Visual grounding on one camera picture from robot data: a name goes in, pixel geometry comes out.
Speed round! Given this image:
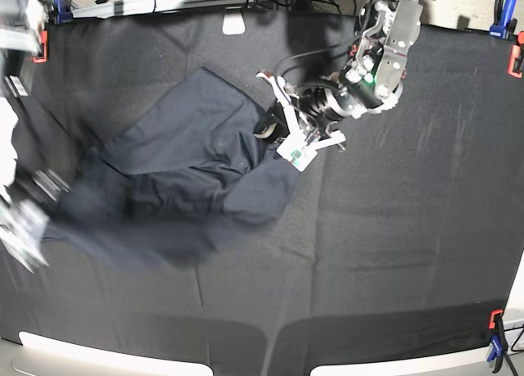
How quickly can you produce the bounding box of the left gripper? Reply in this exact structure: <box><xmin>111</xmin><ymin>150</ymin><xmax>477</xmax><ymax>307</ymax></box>
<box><xmin>253</xmin><ymin>70</ymin><xmax>346</xmax><ymax>172</ymax></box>

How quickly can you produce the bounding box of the dark navy t-shirt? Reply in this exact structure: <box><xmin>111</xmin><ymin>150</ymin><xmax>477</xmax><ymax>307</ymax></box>
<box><xmin>46</xmin><ymin>68</ymin><xmax>300</xmax><ymax>269</ymax></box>

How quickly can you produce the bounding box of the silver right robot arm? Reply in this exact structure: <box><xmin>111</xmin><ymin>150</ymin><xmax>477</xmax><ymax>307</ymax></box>
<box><xmin>1</xmin><ymin>0</ymin><xmax>71</xmax><ymax>271</ymax></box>

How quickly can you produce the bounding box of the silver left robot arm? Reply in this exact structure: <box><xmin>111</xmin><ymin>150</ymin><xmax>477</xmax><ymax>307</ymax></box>
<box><xmin>254</xmin><ymin>0</ymin><xmax>423</xmax><ymax>171</ymax></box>

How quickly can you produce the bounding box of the black table cover cloth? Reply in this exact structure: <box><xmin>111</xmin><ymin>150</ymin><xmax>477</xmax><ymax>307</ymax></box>
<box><xmin>1</xmin><ymin>11</ymin><xmax>523</xmax><ymax>375</ymax></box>

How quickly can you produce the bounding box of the orange black clamp far left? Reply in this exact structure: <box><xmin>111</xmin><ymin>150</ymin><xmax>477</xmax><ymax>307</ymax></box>
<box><xmin>32</xmin><ymin>30</ymin><xmax>48</xmax><ymax>64</ymax></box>

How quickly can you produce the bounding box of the blue clamp far left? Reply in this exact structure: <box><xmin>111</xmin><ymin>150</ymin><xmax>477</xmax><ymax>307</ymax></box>
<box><xmin>52</xmin><ymin>0</ymin><xmax>73</xmax><ymax>25</ymax></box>

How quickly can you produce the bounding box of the orange clamp far right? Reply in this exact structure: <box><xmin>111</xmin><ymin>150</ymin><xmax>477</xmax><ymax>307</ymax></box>
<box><xmin>508</xmin><ymin>31</ymin><xmax>524</xmax><ymax>79</ymax></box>

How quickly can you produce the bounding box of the blue clamp far right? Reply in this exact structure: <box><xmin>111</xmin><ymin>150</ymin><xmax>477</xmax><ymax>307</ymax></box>
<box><xmin>489</xmin><ymin>0</ymin><xmax>517</xmax><ymax>39</ymax></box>

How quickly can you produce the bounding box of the orange blue clamp near right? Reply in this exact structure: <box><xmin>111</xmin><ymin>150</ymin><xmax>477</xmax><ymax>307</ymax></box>
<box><xmin>486</xmin><ymin>309</ymin><xmax>518</xmax><ymax>376</ymax></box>

